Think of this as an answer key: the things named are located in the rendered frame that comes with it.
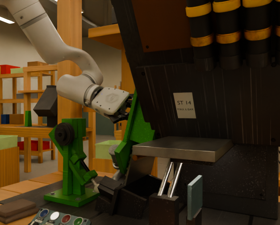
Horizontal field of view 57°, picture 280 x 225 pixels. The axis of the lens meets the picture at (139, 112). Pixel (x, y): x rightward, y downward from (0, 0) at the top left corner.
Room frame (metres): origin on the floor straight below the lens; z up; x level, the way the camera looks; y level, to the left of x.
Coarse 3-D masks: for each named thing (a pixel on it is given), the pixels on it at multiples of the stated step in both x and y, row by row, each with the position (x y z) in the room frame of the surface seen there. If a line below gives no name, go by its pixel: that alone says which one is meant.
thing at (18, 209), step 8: (16, 200) 0.77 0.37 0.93; (24, 200) 0.77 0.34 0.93; (0, 208) 0.70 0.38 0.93; (8, 208) 0.70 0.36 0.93; (16, 208) 0.70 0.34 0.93; (24, 208) 0.72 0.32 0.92; (32, 208) 0.74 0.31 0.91; (0, 216) 0.69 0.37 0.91; (8, 216) 0.68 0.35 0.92; (16, 216) 0.69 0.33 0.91; (24, 216) 0.71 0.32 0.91
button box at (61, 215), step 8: (40, 216) 0.62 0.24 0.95; (48, 216) 0.61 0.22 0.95; (72, 216) 0.59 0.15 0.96; (40, 224) 0.60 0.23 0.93; (48, 224) 0.59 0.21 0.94; (56, 224) 0.59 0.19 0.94; (64, 224) 0.58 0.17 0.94; (72, 224) 0.57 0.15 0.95; (80, 224) 0.57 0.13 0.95; (88, 224) 0.57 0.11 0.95
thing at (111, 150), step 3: (111, 147) 0.75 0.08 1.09; (114, 147) 0.74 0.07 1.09; (111, 150) 0.74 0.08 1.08; (111, 153) 0.73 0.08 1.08; (114, 153) 0.73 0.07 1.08; (111, 156) 0.75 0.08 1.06; (114, 156) 0.74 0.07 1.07; (114, 159) 0.75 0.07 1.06; (114, 162) 0.76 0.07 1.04; (114, 165) 0.77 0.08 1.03; (117, 165) 0.76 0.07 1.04; (117, 168) 0.77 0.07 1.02
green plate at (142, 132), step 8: (136, 96) 0.70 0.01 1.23; (136, 104) 0.71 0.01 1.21; (136, 112) 0.72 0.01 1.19; (128, 120) 0.72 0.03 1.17; (136, 120) 0.72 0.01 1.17; (128, 128) 0.72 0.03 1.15; (136, 128) 0.72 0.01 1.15; (144, 128) 0.71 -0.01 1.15; (128, 136) 0.72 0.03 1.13; (136, 136) 0.72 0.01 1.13; (144, 136) 0.71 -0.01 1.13; (152, 136) 0.70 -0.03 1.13; (128, 144) 0.73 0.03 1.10; (136, 144) 0.78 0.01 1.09
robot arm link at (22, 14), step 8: (0, 0) 0.73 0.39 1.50; (8, 0) 0.73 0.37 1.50; (16, 0) 0.74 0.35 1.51; (24, 0) 0.74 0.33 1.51; (32, 0) 0.76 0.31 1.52; (8, 8) 0.76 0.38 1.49; (16, 8) 0.75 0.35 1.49; (24, 8) 0.75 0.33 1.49; (32, 8) 0.76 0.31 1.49; (40, 8) 0.78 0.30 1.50; (16, 16) 0.76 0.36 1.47; (24, 16) 0.76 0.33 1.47; (32, 16) 0.76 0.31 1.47
